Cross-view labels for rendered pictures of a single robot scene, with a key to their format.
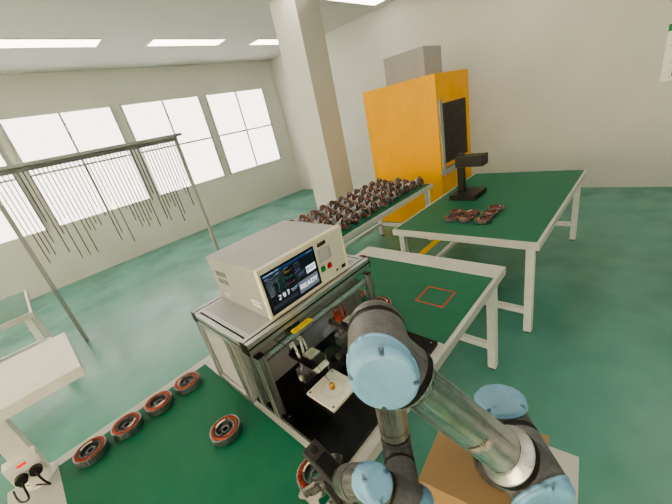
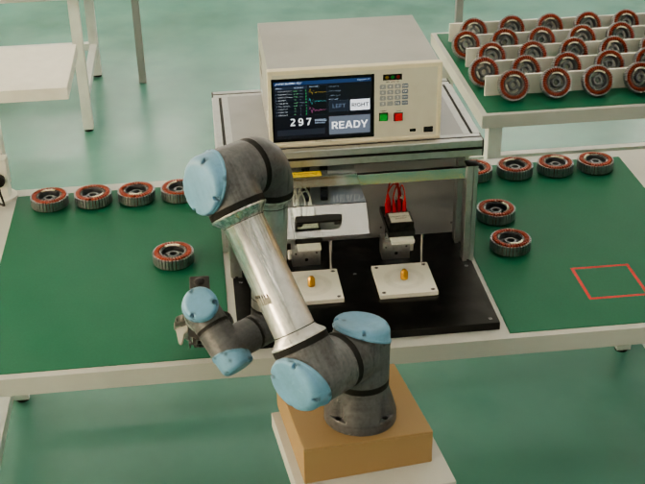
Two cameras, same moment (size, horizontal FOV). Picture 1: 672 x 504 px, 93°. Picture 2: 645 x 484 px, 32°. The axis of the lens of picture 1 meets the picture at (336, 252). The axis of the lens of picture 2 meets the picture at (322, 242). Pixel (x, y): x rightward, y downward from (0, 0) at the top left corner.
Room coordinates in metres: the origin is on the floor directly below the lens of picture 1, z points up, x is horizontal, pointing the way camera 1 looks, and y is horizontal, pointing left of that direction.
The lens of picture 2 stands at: (-1.04, -1.37, 2.30)
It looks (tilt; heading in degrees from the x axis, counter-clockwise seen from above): 29 degrees down; 36
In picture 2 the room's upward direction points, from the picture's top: 1 degrees counter-clockwise
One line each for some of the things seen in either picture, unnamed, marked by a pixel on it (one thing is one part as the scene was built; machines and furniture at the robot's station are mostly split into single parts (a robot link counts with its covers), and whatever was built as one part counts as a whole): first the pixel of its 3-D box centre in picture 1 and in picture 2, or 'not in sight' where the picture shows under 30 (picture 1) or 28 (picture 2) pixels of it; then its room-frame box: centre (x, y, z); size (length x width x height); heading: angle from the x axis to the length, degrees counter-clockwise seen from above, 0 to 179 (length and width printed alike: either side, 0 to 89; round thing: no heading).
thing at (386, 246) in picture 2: not in sight; (394, 246); (1.21, 0.05, 0.80); 0.08 x 0.05 x 0.06; 133
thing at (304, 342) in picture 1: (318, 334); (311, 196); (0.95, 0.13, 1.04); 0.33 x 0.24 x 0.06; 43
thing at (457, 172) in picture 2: (322, 313); (352, 180); (1.10, 0.11, 1.03); 0.62 x 0.01 x 0.03; 133
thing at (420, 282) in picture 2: not in sight; (404, 279); (1.11, -0.05, 0.78); 0.15 x 0.15 x 0.01; 43
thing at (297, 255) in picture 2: (307, 370); (305, 252); (1.05, 0.23, 0.80); 0.08 x 0.05 x 0.06; 133
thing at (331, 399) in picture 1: (333, 388); (311, 287); (0.94, 0.13, 0.78); 0.15 x 0.15 x 0.01; 43
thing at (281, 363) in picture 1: (303, 323); (344, 190); (1.21, 0.21, 0.92); 0.66 x 0.01 x 0.30; 133
